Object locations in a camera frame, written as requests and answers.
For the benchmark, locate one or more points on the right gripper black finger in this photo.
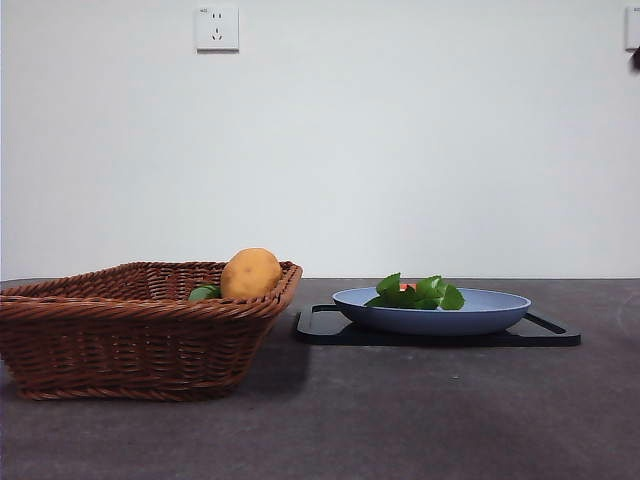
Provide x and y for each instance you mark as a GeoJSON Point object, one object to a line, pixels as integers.
{"type": "Point", "coordinates": [635, 58]}

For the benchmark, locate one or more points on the carrot with green leaves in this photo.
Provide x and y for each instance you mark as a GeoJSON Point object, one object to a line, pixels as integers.
{"type": "Point", "coordinates": [430, 296]}

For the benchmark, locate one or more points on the blue round plate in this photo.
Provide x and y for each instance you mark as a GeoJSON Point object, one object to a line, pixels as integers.
{"type": "Point", "coordinates": [430, 320]}

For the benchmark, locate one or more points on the black flat tray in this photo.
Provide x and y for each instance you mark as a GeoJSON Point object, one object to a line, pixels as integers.
{"type": "Point", "coordinates": [320, 331]}

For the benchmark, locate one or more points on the yellow-brown potato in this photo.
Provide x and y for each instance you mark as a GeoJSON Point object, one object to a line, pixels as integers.
{"type": "Point", "coordinates": [250, 274]}

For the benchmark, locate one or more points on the green vegetable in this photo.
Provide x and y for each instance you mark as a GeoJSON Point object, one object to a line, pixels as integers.
{"type": "Point", "coordinates": [205, 292]}

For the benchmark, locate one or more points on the brown wicker basket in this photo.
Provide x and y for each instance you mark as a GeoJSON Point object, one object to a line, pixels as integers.
{"type": "Point", "coordinates": [125, 345]}

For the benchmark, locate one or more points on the white wall plate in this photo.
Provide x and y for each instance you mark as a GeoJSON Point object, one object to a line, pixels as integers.
{"type": "Point", "coordinates": [633, 25]}

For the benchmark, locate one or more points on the white wall socket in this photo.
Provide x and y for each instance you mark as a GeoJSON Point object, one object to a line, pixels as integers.
{"type": "Point", "coordinates": [217, 29]}

